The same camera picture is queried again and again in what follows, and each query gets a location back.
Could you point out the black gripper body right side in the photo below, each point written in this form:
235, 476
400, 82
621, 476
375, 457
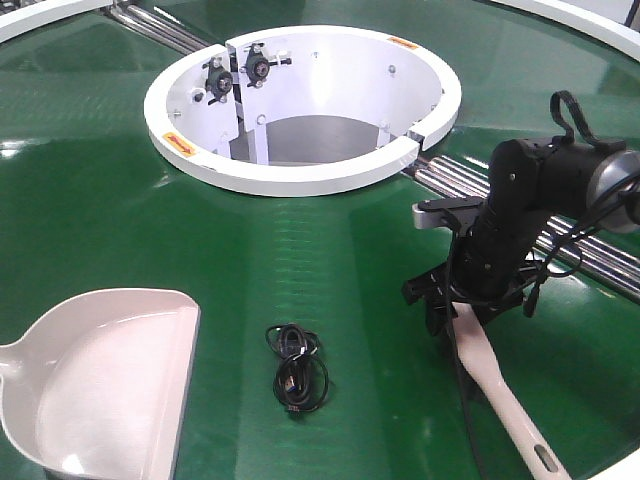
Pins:
491, 286

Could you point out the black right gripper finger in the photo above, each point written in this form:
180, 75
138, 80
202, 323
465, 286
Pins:
438, 313

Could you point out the beige hand brush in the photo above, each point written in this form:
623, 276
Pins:
480, 362

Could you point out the beige plastic dustpan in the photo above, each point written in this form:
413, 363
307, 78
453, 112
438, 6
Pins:
96, 388

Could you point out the steel rollers right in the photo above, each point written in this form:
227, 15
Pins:
600, 260

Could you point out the steel rollers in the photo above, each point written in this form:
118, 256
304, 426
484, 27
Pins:
160, 28
600, 260

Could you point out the orange sticker far rim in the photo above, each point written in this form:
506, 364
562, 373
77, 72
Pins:
403, 42

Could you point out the white outer rim right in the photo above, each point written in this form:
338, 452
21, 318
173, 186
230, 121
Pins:
605, 30

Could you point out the white rim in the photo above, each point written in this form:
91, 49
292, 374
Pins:
605, 30
35, 15

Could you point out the orange arrow warning sticker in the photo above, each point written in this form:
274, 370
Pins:
181, 145

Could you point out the left green bearing block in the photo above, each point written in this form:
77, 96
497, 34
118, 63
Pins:
219, 81

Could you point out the steel rollers upper left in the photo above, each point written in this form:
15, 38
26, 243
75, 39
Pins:
160, 28

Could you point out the white outer rim left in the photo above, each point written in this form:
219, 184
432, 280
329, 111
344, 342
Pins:
35, 15

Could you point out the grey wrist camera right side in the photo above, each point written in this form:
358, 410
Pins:
457, 214

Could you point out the white inner ring guard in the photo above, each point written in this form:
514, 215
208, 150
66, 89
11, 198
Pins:
351, 110

